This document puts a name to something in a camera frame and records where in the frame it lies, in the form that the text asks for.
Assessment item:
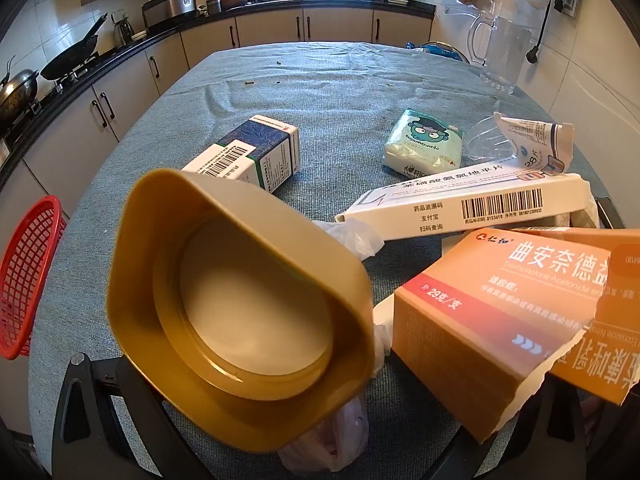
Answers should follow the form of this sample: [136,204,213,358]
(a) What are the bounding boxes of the steel wok with lid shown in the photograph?
[0,57,40,122]

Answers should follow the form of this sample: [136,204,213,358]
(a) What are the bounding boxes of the white plastic bag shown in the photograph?
[277,217,397,473]

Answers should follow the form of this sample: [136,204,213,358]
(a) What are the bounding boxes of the steel rice cooker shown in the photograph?
[142,0,198,29]

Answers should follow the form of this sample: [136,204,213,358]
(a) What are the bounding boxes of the clear plastic container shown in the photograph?
[462,116,516,165]

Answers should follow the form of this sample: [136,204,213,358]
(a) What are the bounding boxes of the long white medicine box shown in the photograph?
[335,172,591,242]

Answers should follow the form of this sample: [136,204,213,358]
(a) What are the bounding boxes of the black power plug cable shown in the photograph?
[525,0,554,65]

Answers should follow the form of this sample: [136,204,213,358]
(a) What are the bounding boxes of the gold plastic lid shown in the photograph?
[106,168,376,453]

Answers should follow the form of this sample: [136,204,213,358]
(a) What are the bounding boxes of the torn white tube box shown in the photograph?
[494,111,576,177]

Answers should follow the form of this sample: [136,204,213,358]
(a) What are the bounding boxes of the clear plastic pitcher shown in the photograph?
[467,12,534,95]

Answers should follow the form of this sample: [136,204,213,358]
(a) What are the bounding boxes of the black kitchen countertop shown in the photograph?
[0,0,437,188]

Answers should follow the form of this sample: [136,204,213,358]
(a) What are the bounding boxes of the black frying pan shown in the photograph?
[41,12,109,81]

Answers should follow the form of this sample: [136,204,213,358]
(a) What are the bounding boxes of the large red plastic basket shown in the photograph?
[0,195,69,360]

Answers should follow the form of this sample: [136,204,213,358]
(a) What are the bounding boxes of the white and green tissue packet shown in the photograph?
[382,108,464,177]

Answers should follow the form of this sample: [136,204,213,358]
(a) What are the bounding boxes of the blue stool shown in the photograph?
[419,40,470,62]

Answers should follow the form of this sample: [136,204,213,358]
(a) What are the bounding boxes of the steel kettle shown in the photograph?
[111,14,135,47]

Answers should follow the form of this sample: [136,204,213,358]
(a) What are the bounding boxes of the blue and white medicine box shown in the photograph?
[181,115,301,195]

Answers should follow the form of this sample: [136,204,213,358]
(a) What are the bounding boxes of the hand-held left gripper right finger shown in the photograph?
[435,379,587,480]

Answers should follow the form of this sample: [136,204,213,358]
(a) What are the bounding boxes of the torn orange medicine box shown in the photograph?
[392,227,640,446]

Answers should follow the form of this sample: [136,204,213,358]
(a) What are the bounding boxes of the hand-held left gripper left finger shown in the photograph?
[52,352,211,480]

